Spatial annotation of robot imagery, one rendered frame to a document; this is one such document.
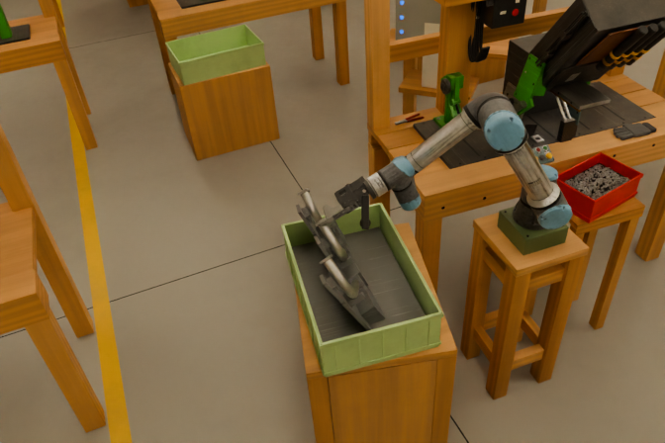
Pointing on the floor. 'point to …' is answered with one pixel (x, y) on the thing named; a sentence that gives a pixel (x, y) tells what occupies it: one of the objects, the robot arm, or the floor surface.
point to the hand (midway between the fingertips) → (324, 225)
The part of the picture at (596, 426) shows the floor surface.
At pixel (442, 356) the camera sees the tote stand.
